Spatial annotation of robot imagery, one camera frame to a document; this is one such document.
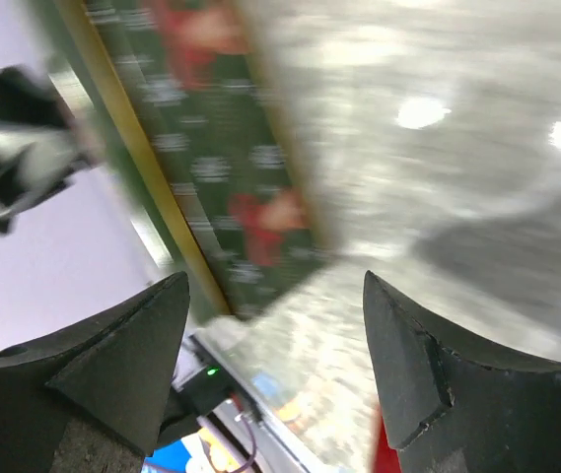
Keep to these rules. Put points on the aluminium rail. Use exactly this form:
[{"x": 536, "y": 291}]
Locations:
[{"x": 278, "y": 449}]

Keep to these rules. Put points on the red lacquer tray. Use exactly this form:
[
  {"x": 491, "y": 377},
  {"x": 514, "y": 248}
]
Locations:
[{"x": 385, "y": 458}]

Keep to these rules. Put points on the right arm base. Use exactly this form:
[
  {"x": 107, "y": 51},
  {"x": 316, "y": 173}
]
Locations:
[{"x": 200, "y": 394}]

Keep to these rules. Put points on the gold tin lid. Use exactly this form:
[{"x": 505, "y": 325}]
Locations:
[{"x": 179, "y": 96}]

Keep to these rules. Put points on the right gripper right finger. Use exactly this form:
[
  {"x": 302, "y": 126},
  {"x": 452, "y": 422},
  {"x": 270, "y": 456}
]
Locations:
[{"x": 453, "y": 401}]

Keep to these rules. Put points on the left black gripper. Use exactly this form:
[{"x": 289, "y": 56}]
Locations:
[{"x": 39, "y": 150}]

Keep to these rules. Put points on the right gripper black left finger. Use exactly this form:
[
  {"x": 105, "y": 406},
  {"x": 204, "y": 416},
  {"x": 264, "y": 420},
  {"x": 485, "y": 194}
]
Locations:
[{"x": 92, "y": 396}]

